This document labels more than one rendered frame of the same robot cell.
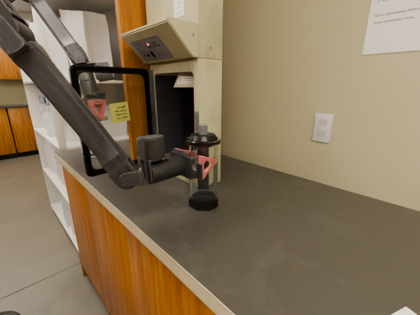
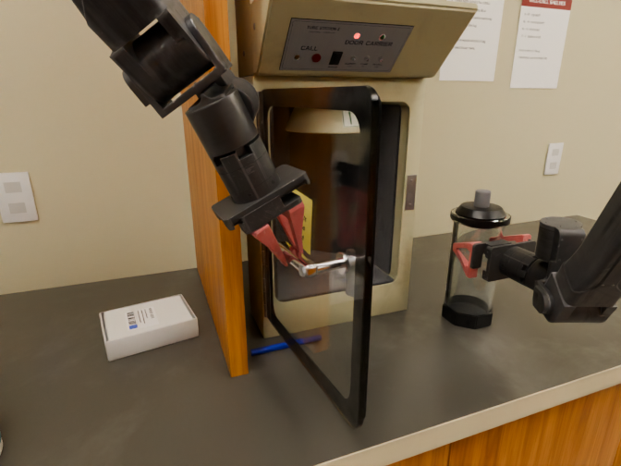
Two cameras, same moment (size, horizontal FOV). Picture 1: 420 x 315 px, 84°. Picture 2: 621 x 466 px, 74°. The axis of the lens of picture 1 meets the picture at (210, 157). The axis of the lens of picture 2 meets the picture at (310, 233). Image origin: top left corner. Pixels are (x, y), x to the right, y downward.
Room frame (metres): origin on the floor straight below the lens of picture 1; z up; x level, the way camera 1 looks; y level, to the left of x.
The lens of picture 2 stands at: (0.72, 0.85, 1.38)
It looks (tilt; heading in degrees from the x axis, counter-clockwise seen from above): 19 degrees down; 292
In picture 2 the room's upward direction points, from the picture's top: straight up
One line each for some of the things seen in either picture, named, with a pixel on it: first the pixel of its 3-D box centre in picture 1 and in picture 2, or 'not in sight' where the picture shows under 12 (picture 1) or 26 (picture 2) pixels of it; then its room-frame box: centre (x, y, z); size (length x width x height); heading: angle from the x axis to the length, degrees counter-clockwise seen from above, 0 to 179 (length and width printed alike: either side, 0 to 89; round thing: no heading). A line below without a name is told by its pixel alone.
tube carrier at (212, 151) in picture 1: (203, 170); (473, 263); (0.71, 0.02, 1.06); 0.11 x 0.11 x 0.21
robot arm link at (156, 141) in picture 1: (142, 158); (561, 264); (0.59, 0.18, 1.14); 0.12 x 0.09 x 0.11; 106
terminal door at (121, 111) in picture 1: (119, 120); (305, 241); (0.93, 0.36, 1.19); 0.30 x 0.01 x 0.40; 139
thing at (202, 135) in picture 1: (202, 134); (480, 207); (0.71, 0.02, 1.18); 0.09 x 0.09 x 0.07
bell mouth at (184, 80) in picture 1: (195, 80); not in sight; (1.00, 0.06, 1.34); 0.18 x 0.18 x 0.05
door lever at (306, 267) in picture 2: not in sight; (309, 256); (0.90, 0.43, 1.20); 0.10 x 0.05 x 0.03; 139
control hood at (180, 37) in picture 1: (156, 45); (363, 40); (0.91, 0.19, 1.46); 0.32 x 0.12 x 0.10; 43
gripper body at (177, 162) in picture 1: (175, 166); (520, 264); (0.63, 0.10, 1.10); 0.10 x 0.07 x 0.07; 43
